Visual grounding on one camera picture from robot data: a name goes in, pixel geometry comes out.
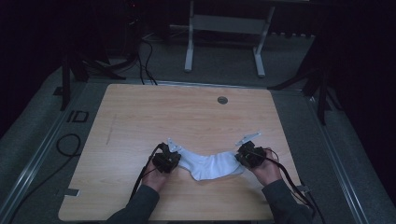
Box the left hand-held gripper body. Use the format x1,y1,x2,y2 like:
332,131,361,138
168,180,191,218
151,137,182,175

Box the person's left hand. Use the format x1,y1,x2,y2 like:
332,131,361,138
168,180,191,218
141,159,173,194

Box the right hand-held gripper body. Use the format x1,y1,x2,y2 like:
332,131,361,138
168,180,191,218
234,132,267,170

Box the person's right hand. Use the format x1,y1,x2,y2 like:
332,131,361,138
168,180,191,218
247,148,284,189

